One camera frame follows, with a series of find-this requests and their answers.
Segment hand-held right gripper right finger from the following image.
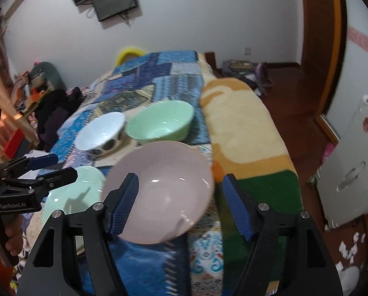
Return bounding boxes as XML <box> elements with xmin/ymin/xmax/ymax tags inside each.
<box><xmin>222</xmin><ymin>173</ymin><xmax>342</xmax><ymax>296</ymax></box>

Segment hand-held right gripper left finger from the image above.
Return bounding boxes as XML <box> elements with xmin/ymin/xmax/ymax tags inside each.
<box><xmin>16</xmin><ymin>173</ymin><xmax>140</xmax><ymax>296</ymax></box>

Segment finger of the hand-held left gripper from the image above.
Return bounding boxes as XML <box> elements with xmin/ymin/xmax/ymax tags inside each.
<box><xmin>0</xmin><ymin>167</ymin><xmax>79</xmax><ymax>199</ymax></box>
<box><xmin>0</xmin><ymin>153</ymin><xmax>59</xmax><ymax>181</ymax></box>

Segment green plate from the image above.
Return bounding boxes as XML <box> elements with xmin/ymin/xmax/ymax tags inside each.
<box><xmin>41</xmin><ymin>166</ymin><xmax>107</xmax><ymax>253</ymax></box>

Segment pink bowl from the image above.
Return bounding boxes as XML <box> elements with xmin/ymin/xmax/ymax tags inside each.
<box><xmin>101</xmin><ymin>141</ymin><xmax>215</xmax><ymax>245</ymax></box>

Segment white bowl with dark dots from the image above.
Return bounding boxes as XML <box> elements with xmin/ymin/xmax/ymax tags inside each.
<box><xmin>76</xmin><ymin>111</ymin><xmax>127</xmax><ymax>158</ymax></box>

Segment green bowl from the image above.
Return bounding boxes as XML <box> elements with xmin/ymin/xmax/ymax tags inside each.
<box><xmin>125</xmin><ymin>99</ymin><xmax>194</xmax><ymax>144</ymax></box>

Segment person's left hand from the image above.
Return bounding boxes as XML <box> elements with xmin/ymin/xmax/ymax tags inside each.
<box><xmin>4</xmin><ymin>214</ymin><xmax>24</xmax><ymax>264</ymax></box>

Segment white paper sheets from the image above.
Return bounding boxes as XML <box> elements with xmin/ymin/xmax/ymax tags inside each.
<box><xmin>25</xmin><ymin>149</ymin><xmax>70</xmax><ymax>181</ymax></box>

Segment red box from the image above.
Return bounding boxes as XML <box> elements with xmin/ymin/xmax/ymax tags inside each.
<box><xmin>3</xmin><ymin>128</ymin><xmax>26</xmax><ymax>159</ymax></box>

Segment black clothes pile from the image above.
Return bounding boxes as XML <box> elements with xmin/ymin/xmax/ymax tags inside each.
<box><xmin>36</xmin><ymin>87</ymin><xmax>86</xmax><ymax>151</ymax></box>

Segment green storage box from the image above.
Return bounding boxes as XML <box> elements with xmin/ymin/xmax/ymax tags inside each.
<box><xmin>24</xmin><ymin>91</ymin><xmax>49</xmax><ymax>121</ymax></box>

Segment pile of cardboard boxes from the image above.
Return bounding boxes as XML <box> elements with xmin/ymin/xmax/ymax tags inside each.
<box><xmin>11</xmin><ymin>71</ymin><xmax>38</xmax><ymax>111</ymax></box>

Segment white foam scraps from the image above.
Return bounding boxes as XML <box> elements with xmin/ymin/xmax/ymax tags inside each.
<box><xmin>336</xmin><ymin>231</ymin><xmax>368</xmax><ymax>287</ymax></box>

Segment grey pink bag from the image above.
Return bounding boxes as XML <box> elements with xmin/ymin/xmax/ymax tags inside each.
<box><xmin>253</xmin><ymin>62</ymin><xmax>273</xmax><ymax>88</ymax></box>

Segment blue patchwork blanket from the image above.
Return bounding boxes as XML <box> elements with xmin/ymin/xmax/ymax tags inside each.
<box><xmin>18</xmin><ymin>50</ymin><xmax>224</xmax><ymax>296</ymax></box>

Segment yellow foam tube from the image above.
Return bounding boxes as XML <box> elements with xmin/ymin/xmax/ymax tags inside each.
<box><xmin>115</xmin><ymin>47</ymin><xmax>147</xmax><ymax>67</ymax></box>

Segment patterned dark bag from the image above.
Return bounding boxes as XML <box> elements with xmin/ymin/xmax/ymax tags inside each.
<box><xmin>222</xmin><ymin>59</ymin><xmax>258</xmax><ymax>77</ymax></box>

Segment small black monitor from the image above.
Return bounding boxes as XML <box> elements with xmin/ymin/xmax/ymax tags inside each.
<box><xmin>92</xmin><ymin>0</ymin><xmax>138</xmax><ymax>23</ymax></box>

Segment brown wooden door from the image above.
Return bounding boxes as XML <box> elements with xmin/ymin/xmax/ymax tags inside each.
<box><xmin>298</xmin><ymin>0</ymin><xmax>348</xmax><ymax>121</ymax></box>

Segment wooden bed frame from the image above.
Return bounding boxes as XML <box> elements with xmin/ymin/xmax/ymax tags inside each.
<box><xmin>202</xmin><ymin>52</ymin><xmax>217</xmax><ymax>71</ymax></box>

